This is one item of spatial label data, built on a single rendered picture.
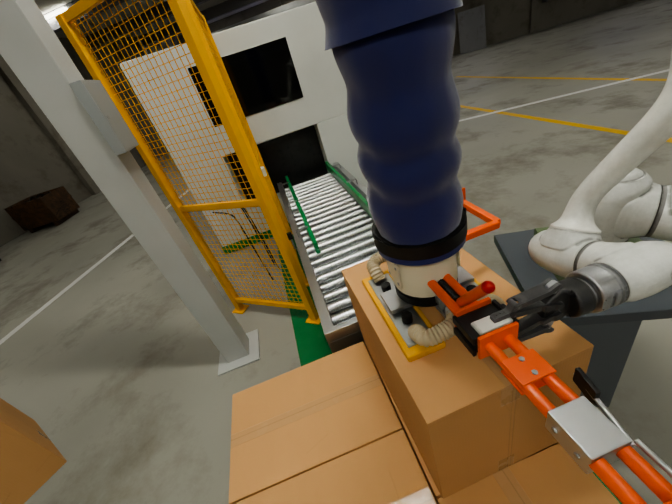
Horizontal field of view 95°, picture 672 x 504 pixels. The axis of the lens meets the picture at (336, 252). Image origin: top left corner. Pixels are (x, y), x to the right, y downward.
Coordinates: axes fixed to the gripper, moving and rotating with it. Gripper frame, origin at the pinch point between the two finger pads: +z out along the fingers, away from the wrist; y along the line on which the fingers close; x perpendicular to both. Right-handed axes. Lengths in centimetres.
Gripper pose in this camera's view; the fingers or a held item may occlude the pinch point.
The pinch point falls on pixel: (490, 330)
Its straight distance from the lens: 69.3
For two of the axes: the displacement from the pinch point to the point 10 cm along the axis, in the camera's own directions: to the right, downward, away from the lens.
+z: -9.3, 3.5, -0.8
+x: -2.5, -4.7, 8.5
